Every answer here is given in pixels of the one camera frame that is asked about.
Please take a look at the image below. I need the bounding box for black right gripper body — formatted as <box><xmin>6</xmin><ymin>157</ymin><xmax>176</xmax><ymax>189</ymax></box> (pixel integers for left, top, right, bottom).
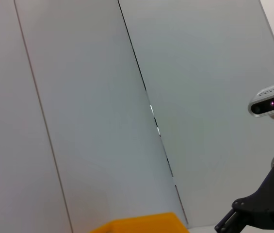
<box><xmin>231</xmin><ymin>166</ymin><xmax>274</xmax><ymax>231</ymax></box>

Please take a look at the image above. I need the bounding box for yellow plastic bin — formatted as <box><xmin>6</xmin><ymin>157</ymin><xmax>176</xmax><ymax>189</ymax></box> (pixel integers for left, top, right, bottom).
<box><xmin>89</xmin><ymin>211</ymin><xmax>191</xmax><ymax>233</ymax></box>

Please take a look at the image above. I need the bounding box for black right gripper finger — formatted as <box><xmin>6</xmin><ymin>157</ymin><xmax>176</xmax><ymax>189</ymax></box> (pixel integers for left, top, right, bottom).
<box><xmin>213</xmin><ymin>207</ymin><xmax>249</xmax><ymax>233</ymax></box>

